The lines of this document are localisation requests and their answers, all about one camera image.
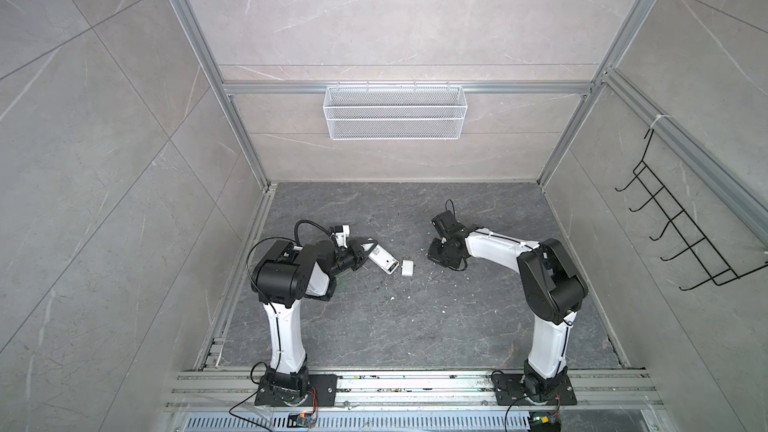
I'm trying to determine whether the white remote control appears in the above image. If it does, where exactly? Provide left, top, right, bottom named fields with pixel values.
left=364, top=243, right=400, bottom=275

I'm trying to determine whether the white battery cover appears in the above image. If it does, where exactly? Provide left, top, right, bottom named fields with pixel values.
left=401, top=260, right=414, bottom=277

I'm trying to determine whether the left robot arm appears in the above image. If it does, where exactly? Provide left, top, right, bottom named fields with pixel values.
left=249, top=238, right=378, bottom=397

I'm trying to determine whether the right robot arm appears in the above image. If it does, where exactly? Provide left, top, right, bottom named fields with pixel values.
left=428, top=210, right=588, bottom=404

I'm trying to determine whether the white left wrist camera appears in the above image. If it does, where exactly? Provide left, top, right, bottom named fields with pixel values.
left=330, top=224, right=350, bottom=248

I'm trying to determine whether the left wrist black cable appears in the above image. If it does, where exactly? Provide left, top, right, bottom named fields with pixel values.
left=292, top=218, right=334, bottom=241

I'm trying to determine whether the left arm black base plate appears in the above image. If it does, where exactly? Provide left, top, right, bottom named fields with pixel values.
left=254, top=374, right=339, bottom=407

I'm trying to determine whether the white wire mesh basket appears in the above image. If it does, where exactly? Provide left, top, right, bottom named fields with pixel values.
left=323, top=85, right=468, bottom=141

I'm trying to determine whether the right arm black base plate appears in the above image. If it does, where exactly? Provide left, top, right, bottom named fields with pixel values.
left=489, top=370, right=577, bottom=406

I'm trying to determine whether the aluminium front rail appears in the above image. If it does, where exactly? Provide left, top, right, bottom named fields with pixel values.
left=161, top=369, right=664, bottom=410

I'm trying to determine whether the black wire hook rack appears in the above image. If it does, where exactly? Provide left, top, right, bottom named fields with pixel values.
left=614, top=129, right=767, bottom=292

